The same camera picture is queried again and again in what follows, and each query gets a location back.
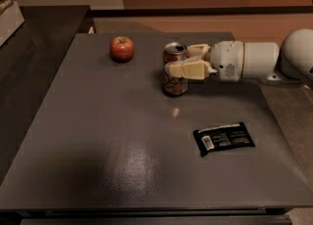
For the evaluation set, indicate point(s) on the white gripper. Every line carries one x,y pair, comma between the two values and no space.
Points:
226,60

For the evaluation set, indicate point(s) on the dark side counter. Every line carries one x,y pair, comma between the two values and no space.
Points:
29,61

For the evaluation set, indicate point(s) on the white box on counter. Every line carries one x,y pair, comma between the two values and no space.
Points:
11,19

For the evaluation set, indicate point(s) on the orange soda can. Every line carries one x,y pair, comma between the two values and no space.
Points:
174,54

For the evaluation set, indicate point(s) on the black snack packet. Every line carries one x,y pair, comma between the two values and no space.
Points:
221,138

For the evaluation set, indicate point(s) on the red apple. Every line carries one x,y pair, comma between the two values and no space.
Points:
122,49

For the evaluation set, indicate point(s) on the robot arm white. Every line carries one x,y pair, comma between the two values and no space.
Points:
268,62

